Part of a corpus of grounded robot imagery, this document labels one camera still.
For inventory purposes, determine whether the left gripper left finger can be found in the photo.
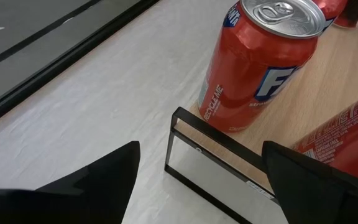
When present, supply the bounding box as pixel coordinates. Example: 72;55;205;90
0;141;141;224

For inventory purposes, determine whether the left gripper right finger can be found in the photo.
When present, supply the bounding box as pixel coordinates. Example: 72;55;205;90
261;140;358;224

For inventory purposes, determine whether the red Fanta can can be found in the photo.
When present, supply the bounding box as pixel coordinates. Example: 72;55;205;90
197;0;328;134
311;0;349;35
290;88;358;187

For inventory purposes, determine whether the red Coke Zero can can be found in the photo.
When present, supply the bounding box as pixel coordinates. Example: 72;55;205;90
333;0;358;29

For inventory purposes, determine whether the wooden shelf with black frame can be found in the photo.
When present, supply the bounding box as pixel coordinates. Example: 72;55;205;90
164;17;358;224

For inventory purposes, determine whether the black metal table frame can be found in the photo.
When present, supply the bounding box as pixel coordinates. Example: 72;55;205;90
0;0;162;131

